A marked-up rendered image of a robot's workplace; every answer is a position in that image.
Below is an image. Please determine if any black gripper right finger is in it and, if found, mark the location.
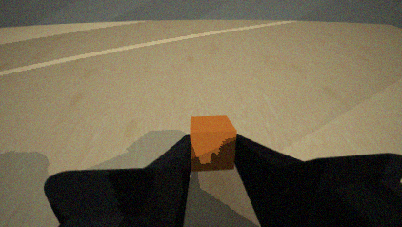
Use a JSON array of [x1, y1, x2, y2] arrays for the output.
[[234, 134, 402, 227]]

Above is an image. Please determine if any orange block with dark square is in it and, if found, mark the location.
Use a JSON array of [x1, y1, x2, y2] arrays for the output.
[[190, 115, 237, 172]]

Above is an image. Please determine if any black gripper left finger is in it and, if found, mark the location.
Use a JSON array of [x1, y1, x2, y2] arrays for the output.
[[44, 135, 191, 227]]

